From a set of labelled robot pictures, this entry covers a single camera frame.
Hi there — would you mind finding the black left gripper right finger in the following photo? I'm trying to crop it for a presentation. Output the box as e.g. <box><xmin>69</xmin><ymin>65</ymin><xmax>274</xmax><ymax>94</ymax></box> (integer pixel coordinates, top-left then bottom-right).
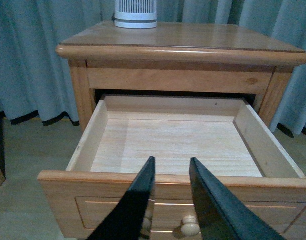
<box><xmin>189</xmin><ymin>157</ymin><xmax>284</xmax><ymax>240</ymax></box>

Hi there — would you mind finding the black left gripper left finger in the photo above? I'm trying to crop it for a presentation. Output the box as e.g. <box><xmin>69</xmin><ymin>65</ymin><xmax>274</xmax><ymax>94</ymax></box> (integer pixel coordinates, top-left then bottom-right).
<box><xmin>88</xmin><ymin>156</ymin><xmax>155</xmax><ymax>240</ymax></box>

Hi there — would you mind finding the wooden drawer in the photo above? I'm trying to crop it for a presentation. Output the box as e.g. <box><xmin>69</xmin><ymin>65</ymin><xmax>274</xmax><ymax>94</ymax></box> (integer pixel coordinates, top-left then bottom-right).
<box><xmin>38</xmin><ymin>95</ymin><xmax>306</xmax><ymax>240</ymax></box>

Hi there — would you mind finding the wooden nightstand cabinet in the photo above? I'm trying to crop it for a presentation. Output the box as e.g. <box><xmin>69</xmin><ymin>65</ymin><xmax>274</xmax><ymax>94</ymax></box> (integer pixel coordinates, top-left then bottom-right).
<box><xmin>56</xmin><ymin>21</ymin><xmax>306</xmax><ymax>129</ymax></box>

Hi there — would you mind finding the light grey curtain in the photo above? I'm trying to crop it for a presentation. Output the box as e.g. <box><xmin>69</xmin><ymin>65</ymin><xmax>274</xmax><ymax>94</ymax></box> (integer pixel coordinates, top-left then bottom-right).
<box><xmin>0</xmin><ymin>0</ymin><xmax>306</xmax><ymax>126</ymax></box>

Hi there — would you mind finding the white slatted air purifier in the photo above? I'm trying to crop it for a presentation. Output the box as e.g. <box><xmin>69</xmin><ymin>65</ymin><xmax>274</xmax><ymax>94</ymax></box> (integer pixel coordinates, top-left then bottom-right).
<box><xmin>114</xmin><ymin>0</ymin><xmax>157</xmax><ymax>29</ymax></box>

